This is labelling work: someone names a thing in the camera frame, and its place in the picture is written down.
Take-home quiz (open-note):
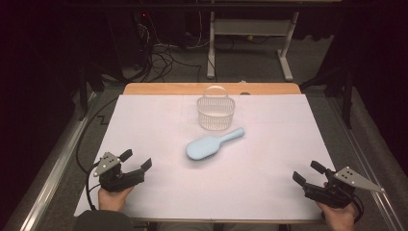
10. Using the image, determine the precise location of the white metal desk frame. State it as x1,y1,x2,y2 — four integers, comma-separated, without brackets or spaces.
206,11,301,83

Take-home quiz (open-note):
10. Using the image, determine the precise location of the aluminium rail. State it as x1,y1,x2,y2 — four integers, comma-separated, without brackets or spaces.
326,95,406,231
18,91,98,231

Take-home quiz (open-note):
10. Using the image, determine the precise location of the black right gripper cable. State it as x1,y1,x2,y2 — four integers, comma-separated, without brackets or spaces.
349,192,366,224

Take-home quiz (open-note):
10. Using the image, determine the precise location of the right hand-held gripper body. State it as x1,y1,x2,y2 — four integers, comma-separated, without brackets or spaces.
301,166,386,210

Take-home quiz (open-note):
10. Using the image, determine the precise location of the person's right hand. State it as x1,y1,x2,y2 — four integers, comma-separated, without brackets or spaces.
315,181,361,231

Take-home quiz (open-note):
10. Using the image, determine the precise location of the person's left hand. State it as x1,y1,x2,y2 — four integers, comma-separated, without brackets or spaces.
97,185,136,213

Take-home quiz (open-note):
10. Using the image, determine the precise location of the black metal stand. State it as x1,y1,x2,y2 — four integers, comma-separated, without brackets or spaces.
299,62,356,130

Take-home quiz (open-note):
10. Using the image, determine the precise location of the bundle of floor cables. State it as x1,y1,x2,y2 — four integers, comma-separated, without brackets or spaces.
136,12,214,83

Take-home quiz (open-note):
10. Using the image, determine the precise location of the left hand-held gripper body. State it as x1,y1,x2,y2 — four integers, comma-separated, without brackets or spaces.
92,151,146,193

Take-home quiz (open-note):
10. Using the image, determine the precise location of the white plastic basket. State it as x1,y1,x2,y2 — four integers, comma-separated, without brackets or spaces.
195,85,237,132

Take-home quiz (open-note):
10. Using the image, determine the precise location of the white table sheet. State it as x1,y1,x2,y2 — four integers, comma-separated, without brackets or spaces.
73,93,356,223

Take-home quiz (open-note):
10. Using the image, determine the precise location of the light blue plastic scoop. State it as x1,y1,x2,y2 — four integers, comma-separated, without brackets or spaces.
185,126,246,162

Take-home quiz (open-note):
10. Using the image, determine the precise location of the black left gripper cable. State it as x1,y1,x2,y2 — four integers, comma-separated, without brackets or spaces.
75,95,120,212

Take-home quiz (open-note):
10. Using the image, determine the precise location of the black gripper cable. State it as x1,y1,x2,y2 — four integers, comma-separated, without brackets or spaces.
75,95,120,212
349,192,366,224

